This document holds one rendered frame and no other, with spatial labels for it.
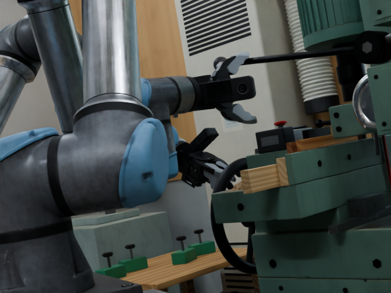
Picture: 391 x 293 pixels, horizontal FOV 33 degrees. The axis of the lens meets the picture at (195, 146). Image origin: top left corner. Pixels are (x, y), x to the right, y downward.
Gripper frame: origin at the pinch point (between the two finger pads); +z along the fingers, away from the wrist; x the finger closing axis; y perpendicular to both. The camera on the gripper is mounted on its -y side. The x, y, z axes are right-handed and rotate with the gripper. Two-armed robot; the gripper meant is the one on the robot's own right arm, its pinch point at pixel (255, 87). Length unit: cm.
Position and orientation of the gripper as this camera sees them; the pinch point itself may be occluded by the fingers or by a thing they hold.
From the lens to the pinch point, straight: 143.3
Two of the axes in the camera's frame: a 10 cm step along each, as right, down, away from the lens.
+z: 7.0, -1.3, 7.1
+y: -7.1, 0.5, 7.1
